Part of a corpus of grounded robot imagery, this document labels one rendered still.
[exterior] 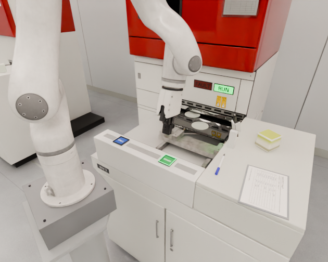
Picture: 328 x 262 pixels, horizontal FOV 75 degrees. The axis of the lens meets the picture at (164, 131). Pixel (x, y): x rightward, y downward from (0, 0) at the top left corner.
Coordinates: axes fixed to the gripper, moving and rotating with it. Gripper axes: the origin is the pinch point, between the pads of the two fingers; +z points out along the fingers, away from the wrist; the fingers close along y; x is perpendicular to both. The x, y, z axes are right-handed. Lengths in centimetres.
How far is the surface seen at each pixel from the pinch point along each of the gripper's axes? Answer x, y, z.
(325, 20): 38, -196, -70
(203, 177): 16.7, -2.6, 14.8
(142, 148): -14.0, -4.9, 15.2
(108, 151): -30.3, 0.1, 20.8
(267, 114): 12, -218, 31
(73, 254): -22, 26, 57
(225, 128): 8, -54, 11
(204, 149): 5.3, -31.2, 17.4
